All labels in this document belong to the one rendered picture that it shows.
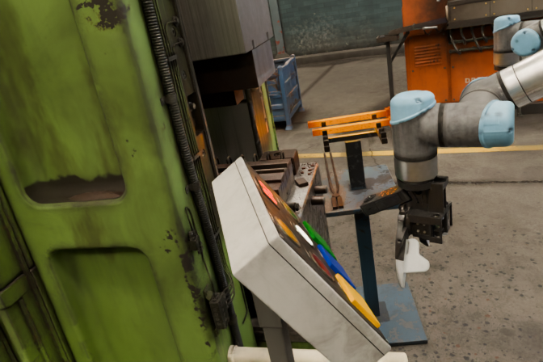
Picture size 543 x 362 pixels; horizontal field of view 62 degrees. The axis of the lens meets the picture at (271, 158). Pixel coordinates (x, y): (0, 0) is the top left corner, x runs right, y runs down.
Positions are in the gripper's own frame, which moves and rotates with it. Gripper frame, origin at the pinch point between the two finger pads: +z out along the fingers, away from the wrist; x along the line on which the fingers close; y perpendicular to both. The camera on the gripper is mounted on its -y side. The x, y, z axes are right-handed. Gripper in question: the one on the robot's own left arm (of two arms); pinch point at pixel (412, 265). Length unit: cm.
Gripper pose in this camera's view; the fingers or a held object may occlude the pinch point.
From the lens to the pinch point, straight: 97.1
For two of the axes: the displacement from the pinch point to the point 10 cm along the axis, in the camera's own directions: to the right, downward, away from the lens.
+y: 8.1, 0.7, -5.9
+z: 1.7, 9.2, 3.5
